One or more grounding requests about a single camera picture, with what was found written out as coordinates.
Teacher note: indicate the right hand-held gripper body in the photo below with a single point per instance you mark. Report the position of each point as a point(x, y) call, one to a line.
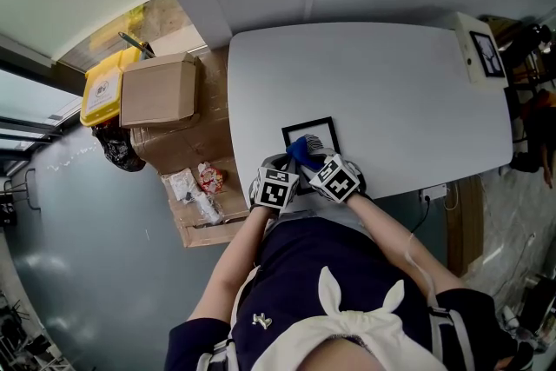
point(336, 180)

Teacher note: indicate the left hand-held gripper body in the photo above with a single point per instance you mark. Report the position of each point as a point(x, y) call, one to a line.
point(273, 191)

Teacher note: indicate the blue cloth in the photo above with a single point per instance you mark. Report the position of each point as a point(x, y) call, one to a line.
point(299, 150)

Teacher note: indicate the black photo frame fingerprint print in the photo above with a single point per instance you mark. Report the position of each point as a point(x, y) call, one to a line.
point(308, 130)

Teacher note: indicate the person's left forearm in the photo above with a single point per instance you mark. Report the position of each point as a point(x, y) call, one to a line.
point(234, 260)

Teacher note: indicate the person's right forearm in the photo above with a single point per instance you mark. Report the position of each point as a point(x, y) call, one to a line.
point(391, 234)

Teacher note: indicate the grey trousers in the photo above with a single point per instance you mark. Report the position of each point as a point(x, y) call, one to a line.
point(321, 217)

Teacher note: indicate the red patterned packet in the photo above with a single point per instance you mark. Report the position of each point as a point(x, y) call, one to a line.
point(210, 178)

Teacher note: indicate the large flattened cardboard box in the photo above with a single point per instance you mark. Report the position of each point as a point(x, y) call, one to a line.
point(204, 143)

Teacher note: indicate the white table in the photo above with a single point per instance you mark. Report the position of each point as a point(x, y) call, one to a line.
point(391, 100)

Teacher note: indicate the navy shirt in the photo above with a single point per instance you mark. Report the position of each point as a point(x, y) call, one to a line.
point(321, 265)

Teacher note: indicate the white plastic packet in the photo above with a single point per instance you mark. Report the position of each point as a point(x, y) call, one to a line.
point(182, 184)

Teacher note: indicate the white power strip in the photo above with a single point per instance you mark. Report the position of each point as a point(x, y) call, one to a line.
point(434, 191)

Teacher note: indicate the silver brooch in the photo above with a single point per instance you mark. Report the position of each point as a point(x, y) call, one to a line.
point(262, 320)

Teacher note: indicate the brown cardboard box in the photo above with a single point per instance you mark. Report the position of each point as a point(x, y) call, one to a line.
point(156, 93)

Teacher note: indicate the brown wooden board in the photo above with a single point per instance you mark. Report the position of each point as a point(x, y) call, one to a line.
point(465, 226)

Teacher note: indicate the white bow collar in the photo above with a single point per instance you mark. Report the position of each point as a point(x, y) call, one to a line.
point(356, 323)

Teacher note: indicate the black rubbish bag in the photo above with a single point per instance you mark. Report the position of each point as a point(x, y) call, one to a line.
point(119, 150)

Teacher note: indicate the white box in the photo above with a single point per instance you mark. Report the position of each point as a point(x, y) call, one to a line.
point(462, 43)

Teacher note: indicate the person's head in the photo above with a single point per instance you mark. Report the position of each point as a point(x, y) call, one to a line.
point(369, 360)

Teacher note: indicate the yellow bin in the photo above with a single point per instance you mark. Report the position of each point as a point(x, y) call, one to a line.
point(97, 97)

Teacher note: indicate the black-framed window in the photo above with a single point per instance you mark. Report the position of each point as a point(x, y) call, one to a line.
point(35, 100)

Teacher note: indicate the black-framed tree picture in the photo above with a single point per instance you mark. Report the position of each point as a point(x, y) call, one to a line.
point(487, 54)

